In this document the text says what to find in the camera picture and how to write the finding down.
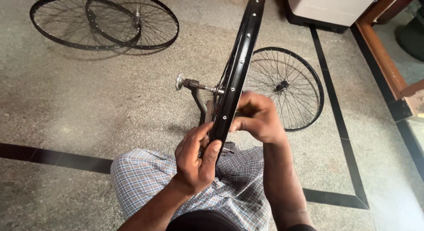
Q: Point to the person's right fingers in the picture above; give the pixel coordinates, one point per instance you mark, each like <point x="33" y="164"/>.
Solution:
<point x="243" y="111"/>

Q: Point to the black bicycle wheel rim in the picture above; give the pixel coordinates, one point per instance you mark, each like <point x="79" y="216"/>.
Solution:
<point x="237" y="67"/>

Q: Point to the plaid checked lungi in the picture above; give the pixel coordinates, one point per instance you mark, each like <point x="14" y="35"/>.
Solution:
<point x="232" y="184"/>

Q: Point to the metal wheel truing stand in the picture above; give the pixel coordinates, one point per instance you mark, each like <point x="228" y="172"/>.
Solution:
<point x="198" y="95"/>

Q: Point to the black spoked bicycle wheel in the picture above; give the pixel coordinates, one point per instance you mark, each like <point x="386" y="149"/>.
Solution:
<point x="82" y="23"/>
<point x="291" y="86"/>
<point x="139" y="20"/>

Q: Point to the black shirt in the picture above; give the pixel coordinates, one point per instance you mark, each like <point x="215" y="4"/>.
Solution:
<point x="203" y="221"/>

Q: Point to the person's left hand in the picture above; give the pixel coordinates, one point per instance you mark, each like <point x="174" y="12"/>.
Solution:
<point x="191" y="164"/>

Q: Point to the brown wooden door frame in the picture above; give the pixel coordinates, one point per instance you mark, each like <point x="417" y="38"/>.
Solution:
<point x="387" y="55"/>

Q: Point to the dark round pedestal base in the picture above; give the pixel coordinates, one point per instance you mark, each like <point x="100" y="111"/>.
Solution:
<point x="411" y="37"/>

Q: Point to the person's right hand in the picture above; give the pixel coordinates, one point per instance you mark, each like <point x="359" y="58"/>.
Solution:
<point x="261" y="120"/>

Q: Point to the white appliance with black base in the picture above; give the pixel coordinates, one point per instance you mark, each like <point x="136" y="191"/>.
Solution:
<point x="326" y="8"/>

